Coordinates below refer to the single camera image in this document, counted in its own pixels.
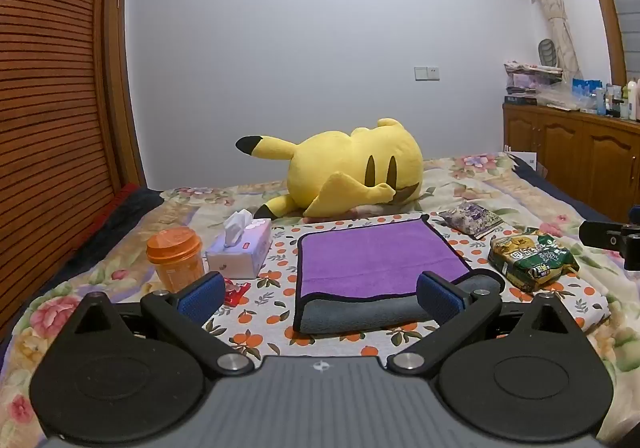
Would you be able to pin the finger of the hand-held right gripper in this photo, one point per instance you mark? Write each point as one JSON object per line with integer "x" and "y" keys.
{"x": 600, "y": 233}

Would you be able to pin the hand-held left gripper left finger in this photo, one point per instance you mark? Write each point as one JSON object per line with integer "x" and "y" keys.
{"x": 202, "y": 297}

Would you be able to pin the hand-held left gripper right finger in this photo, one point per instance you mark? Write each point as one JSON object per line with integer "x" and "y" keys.
{"x": 438, "y": 299}

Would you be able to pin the purple and grey towel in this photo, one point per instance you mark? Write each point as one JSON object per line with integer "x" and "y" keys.
{"x": 380, "y": 253}

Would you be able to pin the red snack packet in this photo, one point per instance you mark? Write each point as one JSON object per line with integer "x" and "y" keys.
{"x": 236, "y": 292}

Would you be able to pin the orange lidded cup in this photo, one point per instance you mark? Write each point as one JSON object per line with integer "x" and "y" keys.
{"x": 175, "y": 255}

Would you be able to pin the dark blue bed sheet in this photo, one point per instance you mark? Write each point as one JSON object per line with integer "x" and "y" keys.
{"x": 565, "y": 190}

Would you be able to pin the lilac tissue box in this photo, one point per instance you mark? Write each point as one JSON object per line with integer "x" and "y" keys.
{"x": 242, "y": 250}

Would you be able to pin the green noodle packet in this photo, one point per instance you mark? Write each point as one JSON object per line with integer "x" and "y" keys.
{"x": 532, "y": 255}

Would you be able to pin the orange fruit print cloth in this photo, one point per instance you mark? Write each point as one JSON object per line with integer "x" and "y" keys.
{"x": 280, "y": 298}

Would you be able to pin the wooden cabinet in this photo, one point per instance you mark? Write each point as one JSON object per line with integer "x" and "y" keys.
{"x": 575, "y": 158}

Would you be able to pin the purple snack packet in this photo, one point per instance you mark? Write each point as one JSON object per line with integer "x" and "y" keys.
{"x": 472, "y": 218}

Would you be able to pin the white paper bag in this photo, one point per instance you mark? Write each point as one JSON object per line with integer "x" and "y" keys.
{"x": 525, "y": 159}

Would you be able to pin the group of toiletry bottles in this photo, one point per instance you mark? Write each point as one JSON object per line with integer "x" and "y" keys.
{"x": 620, "y": 100}

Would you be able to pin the blue box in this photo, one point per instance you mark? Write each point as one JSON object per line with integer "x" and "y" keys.
{"x": 586, "y": 90}

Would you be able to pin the yellow plush toy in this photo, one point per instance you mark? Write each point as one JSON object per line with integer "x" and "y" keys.
{"x": 350, "y": 168}

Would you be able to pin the stack of magazines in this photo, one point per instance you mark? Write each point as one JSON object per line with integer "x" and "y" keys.
{"x": 532, "y": 78}

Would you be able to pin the grey mesh chair back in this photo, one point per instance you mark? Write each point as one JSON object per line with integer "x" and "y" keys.
{"x": 547, "y": 51}

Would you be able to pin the slatted wooden wardrobe door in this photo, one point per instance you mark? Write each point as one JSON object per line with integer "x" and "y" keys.
{"x": 50, "y": 128}

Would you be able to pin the beige patterned curtain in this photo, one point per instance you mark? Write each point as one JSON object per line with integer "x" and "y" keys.
{"x": 547, "y": 3}

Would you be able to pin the white wall switch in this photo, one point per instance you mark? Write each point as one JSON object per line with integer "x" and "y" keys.
{"x": 426, "y": 73}

